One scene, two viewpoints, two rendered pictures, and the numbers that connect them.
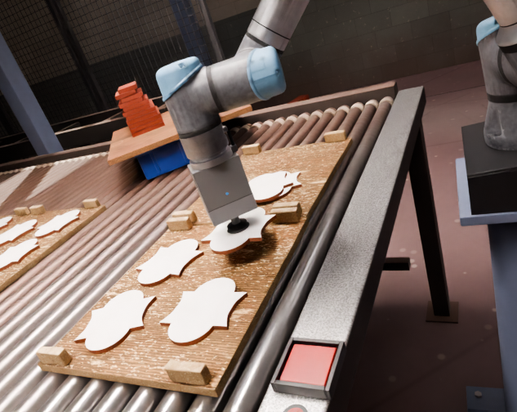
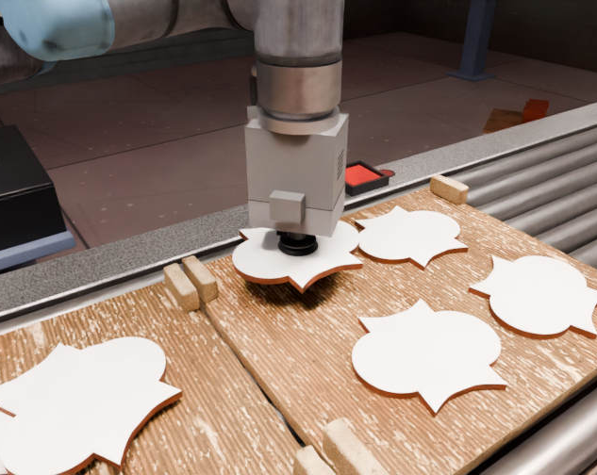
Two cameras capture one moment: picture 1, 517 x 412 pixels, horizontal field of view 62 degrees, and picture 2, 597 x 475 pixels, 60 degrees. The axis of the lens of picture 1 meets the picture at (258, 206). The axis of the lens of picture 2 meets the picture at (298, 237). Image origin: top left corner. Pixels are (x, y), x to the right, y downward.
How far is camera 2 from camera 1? 1.16 m
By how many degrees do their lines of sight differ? 119
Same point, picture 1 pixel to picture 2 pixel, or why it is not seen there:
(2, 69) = not seen: outside the picture
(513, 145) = not seen: outside the picture
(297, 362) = (362, 177)
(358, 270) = (240, 210)
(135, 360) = (503, 236)
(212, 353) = (420, 203)
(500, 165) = (34, 169)
